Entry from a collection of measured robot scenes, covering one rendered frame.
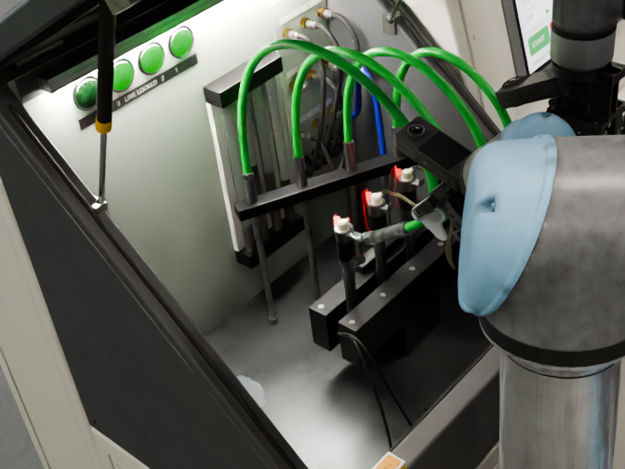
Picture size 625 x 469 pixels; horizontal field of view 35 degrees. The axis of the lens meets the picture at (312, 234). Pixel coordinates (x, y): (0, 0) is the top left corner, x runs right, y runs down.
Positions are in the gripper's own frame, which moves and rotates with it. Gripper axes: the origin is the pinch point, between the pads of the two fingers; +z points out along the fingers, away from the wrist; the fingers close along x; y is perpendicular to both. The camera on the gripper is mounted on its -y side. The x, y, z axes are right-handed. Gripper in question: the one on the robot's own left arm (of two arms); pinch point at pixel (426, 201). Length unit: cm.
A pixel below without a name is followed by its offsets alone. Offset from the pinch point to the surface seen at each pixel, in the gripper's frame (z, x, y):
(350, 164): 30.0, 5.7, -12.1
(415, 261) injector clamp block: 30.5, 4.1, 7.5
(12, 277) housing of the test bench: 35, -49, -31
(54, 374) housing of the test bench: 48, -53, -15
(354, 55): 2.4, 6.2, -22.3
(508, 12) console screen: 24, 44, -16
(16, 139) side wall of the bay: 2, -38, -39
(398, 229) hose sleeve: 5.7, -3.7, 0.7
